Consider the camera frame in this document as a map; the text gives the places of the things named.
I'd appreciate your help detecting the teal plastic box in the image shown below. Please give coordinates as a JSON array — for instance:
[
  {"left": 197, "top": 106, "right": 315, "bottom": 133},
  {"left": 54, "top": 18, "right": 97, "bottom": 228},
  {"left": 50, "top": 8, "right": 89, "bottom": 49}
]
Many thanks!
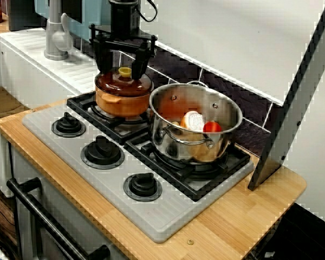
[{"left": 34, "top": 0, "right": 114, "bottom": 46}]

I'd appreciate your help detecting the dark tile backsplash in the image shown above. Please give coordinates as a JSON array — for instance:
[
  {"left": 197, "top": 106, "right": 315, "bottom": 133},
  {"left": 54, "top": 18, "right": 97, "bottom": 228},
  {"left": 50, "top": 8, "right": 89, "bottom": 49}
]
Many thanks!
[{"left": 70, "top": 35, "right": 284, "bottom": 163}]

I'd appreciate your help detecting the white toy kitchen cabinet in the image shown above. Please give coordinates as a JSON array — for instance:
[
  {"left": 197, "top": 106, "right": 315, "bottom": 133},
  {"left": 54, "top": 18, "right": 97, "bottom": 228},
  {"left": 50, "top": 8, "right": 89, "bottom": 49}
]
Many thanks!
[{"left": 0, "top": 27, "right": 131, "bottom": 260}]

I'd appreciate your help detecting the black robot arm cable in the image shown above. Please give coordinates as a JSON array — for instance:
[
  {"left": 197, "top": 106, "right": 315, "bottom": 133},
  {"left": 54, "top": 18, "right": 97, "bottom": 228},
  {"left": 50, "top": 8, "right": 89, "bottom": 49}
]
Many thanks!
[{"left": 134, "top": 0, "right": 159, "bottom": 23}]

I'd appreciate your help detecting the large black object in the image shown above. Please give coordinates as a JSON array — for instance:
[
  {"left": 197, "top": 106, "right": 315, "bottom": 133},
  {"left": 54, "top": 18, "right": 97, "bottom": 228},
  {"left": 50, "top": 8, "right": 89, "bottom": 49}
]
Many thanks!
[{"left": 242, "top": 203, "right": 325, "bottom": 260}]

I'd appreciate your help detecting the black oven door handle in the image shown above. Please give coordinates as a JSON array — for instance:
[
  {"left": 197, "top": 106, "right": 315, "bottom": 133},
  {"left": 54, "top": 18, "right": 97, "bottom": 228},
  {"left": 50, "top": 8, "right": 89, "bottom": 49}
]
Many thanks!
[{"left": 6, "top": 177, "right": 111, "bottom": 260}]

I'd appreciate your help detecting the black stove knob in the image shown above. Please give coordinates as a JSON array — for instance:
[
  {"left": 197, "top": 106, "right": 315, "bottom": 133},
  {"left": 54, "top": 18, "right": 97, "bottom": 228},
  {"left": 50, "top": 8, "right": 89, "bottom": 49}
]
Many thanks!
[
  {"left": 123, "top": 172, "right": 163, "bottom": 203},
  {"left": 51, "top": 112, "right": 86, "bottom": 138},
  {"left": 80, "top": 135, "right": 125, "bottom": 170}
]

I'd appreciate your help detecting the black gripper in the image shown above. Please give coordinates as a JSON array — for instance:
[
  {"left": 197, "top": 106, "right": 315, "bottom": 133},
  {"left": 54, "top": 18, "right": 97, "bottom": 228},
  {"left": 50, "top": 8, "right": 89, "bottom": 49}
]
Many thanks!
[{"left": 88, "top": 23, "right": 158, "bottom": 81}]

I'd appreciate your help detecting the orange toy pot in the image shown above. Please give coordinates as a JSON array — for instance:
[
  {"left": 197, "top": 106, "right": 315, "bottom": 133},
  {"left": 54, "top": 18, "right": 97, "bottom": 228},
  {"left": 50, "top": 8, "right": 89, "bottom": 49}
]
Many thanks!
[{"left": 94, "top": 81, "right": 154, "bottom": 118}]

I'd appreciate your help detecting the grey stove plate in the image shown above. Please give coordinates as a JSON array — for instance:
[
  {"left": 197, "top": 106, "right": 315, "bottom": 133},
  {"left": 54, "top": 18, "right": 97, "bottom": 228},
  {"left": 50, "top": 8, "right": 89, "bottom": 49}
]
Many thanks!
[{"left": 22, "top": 89, "right": 254, "bottom": 244}]

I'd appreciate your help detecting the black angled side panel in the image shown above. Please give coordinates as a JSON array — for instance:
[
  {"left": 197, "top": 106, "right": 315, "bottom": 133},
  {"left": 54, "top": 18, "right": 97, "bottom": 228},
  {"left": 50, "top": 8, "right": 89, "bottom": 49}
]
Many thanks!
[{"left": 248, "top": 0, "right": 325, "bottom": 192}]

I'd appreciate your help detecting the red toy tomato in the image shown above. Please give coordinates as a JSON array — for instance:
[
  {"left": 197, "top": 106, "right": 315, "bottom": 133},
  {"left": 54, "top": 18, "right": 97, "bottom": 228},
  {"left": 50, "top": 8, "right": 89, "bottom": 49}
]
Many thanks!
[{"left": 203, "top": 121, "right": 223, "bottom": 133}]

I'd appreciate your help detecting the black burner grate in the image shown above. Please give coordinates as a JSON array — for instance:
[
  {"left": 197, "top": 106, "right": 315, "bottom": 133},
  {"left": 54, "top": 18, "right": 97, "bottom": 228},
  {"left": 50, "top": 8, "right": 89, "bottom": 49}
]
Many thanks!
[
  {"left": 67, "top": 90, "right": 155, "bottom": 146},
  {"left": 123, "top": 132, "right": 251, "bottom": 203}
]

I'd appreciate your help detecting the grey toy faucet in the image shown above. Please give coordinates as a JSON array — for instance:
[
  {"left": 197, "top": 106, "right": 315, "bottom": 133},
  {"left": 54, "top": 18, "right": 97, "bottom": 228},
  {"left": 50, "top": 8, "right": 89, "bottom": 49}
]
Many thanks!
[{"left": 44, "top": 0, "right": 73, "bottom": 61}]

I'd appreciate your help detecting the stainless steel pot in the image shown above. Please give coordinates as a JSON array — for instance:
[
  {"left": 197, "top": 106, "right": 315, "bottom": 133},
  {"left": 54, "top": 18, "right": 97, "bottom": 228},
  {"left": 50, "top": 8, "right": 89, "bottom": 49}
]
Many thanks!
[{"left": 148, "top": 80, "right": 244, "bottom": 165}]

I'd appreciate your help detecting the white and orange toy bread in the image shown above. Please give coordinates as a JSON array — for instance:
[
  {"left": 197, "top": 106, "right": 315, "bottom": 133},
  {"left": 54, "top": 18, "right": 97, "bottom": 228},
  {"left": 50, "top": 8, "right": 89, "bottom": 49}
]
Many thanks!
[{"left": 180, "top": 110, "right": 204, "bottom": 133}]

